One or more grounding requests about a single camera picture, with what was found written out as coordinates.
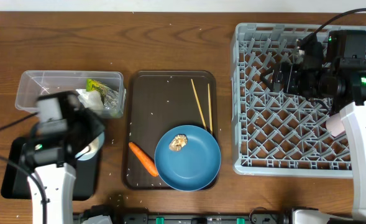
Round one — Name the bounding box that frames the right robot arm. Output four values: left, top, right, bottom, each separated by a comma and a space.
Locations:
260, 30, 366, 223

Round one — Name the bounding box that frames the white crumpled napkin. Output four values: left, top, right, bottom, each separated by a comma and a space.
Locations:
76, 89, 104, 111

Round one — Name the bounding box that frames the light blue rice bowl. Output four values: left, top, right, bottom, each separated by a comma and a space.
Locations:
75, 132, 105, 161

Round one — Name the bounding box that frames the blue plate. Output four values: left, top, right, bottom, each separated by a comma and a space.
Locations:
154, 125, 221, 192

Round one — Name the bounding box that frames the pink plastic cup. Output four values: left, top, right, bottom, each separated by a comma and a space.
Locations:
326, 113, 345, 137

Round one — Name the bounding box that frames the clear plastic bin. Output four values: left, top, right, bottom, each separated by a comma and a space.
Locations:
15, 70, 126, 119

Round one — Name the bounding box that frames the orange carrot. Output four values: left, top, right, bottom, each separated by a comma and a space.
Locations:
128, 142, 158, 177

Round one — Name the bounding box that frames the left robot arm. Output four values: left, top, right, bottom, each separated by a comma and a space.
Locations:
3, 91, 105, 223

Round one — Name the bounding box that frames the grey dishwasher rack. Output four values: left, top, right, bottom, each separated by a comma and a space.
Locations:
231, 23, 352, 178

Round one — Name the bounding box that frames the yellow snack wrapper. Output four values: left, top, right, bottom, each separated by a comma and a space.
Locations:
86, 79, 119, 110

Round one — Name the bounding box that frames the brown serving tray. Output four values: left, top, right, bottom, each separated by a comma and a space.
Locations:
122, 70, 218, 190

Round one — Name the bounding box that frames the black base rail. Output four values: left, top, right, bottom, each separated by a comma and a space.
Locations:
73, 203, 354, 224

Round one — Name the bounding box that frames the wooden chopstick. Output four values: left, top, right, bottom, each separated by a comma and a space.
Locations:
191, 79, 207, 129
208, 83, 213, 135

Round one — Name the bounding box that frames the gold foil wrapper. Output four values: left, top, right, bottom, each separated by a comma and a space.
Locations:
169, 134, 188, 151

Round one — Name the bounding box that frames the black bin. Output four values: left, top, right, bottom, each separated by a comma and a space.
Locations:
1, 137, 101, 201

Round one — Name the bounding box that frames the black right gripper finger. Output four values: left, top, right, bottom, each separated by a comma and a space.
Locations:
260, 65, 278, 80
260, 76, 273, 91

